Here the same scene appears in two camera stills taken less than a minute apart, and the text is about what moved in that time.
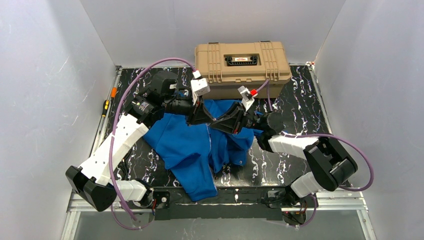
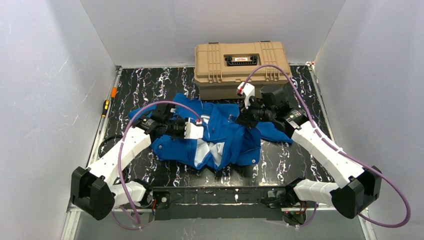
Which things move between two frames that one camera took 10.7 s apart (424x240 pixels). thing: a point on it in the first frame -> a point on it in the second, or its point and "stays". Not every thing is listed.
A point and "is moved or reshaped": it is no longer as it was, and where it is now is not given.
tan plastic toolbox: [229, 66] stays
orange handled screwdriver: [114, 90] stays
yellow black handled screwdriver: [106, 106] stays
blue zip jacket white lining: [202, 150] is moved or reshaped
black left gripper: [195, 110] -> [180, 127]
